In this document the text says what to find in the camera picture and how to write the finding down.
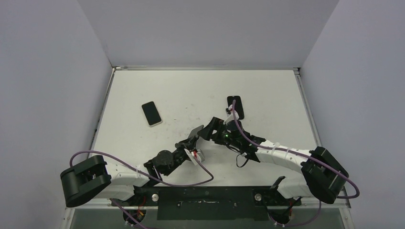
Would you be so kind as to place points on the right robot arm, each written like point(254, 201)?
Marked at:
point(322, 176)

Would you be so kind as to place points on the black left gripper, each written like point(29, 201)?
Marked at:
point(188, 144)

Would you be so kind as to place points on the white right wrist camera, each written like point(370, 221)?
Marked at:
point(230, 114)

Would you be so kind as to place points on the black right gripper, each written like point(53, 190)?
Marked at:
point(214, 129)

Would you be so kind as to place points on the black phone case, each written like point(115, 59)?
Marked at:
point(238, 106)

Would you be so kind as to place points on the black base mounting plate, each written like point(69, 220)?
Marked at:
point(209, 203)

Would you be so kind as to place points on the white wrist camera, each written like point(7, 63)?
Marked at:
point(230, 114)
point(196, 156)

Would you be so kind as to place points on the phone in beige case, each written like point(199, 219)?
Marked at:
point(151, 114)

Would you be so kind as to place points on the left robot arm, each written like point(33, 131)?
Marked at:
point(97, 178)

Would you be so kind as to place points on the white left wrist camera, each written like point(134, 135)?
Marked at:
point(196, 156)

